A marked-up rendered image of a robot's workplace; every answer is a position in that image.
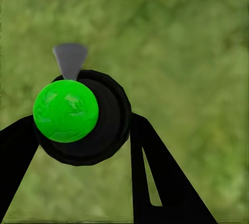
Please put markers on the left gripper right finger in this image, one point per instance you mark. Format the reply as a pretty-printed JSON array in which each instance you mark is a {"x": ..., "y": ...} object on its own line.
[{"x": 180, "y": 203}]

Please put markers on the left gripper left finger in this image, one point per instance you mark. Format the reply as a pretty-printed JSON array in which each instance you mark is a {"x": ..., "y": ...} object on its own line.
[{"x": 18, "y": 144}]

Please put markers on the pesticide atomizer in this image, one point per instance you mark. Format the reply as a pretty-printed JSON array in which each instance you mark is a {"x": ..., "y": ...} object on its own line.
[{"x": 82, "y": 117}]

